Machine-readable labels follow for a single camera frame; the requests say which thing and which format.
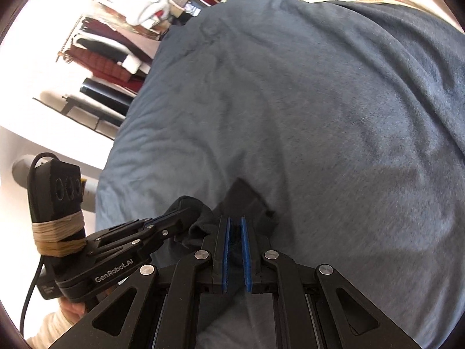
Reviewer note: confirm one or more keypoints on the person's left forearm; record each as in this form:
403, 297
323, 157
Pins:
47, 329

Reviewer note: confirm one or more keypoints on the white fleece garment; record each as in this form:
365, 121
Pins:
149, 7

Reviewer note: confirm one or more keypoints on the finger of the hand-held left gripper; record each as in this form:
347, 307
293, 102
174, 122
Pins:
174, 216
160, 236

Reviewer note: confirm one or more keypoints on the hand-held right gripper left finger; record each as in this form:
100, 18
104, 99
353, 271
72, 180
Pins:
226, 258

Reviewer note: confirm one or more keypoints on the white bench with black legs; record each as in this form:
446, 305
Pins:
83, 111

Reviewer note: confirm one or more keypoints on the grey tube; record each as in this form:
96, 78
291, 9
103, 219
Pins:
20, 171

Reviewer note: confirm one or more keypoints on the blue-grey blanket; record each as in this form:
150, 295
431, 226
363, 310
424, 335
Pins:
290, 116

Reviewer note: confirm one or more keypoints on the dark pants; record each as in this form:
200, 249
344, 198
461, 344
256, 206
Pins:
239, 196

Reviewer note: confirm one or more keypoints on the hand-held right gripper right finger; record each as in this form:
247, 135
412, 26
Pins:
248, 258

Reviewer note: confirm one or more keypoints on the red plaid garment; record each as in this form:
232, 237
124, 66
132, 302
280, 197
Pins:
105, 67

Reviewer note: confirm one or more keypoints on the person's left hand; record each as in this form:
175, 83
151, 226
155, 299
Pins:
74, 311

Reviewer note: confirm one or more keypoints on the black cylinder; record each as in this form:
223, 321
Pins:
105, 94

